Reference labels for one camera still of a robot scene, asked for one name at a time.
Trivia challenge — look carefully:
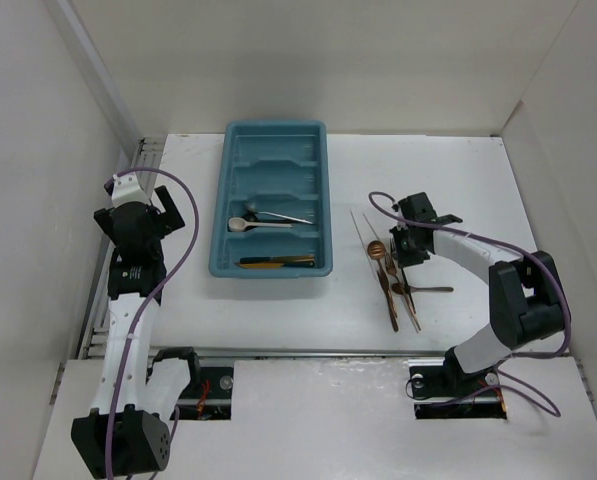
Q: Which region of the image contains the white plastic spoon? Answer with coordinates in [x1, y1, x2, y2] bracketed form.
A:
[227, 217, 293, 232]

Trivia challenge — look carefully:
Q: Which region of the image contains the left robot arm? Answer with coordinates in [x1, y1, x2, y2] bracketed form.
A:
[71, 180, 202, 479]

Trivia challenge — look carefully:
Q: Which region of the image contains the silver chopstick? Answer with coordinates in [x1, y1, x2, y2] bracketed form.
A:
[349, 208, 382, 284]
[362, 213, 384, 243]

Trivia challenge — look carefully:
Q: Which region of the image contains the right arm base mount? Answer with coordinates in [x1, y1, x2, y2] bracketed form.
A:
[405, 362, 507, 420]

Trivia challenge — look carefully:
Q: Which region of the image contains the blue plastic cutlery tray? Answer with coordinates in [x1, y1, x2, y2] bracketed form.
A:
[208, 120, 333, 279]

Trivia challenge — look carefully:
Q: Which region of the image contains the silver spoon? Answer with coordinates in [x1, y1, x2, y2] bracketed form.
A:
[253, 209, 313, 225]

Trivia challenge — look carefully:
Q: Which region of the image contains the aluminium rail left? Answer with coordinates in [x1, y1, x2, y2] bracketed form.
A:
[75, 138, 171, 360]

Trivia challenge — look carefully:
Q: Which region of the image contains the gold knife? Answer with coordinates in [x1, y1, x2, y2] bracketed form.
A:
[236, 262, 285, 270]

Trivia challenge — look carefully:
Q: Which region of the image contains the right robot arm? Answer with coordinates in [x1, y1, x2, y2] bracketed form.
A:
[390, 193, 571, 400]

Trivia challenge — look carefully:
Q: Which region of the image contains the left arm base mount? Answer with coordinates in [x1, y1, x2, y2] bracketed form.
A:
[177, 364, 234, 421]

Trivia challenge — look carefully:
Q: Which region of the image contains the dark green handled knife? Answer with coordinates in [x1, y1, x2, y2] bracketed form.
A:
[238, 255, 315, 268]

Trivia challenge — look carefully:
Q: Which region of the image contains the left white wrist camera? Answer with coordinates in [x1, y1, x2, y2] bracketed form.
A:
[104, 173, 150, 208]

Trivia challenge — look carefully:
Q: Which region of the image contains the small copper spoon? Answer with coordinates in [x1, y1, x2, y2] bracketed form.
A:
[391, 283, 454, 295]

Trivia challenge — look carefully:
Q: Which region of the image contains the copper fork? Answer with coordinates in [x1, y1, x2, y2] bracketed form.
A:
[385, 253, 421, 333]

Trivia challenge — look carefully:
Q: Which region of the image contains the aluminium rail front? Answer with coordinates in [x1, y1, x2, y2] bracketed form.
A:
[196, 347, 444, 359]

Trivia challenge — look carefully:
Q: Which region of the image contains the aluminium rail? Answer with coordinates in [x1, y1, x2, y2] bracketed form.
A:
[196, 347, 444, 359]
[75, 138, 171, 360]

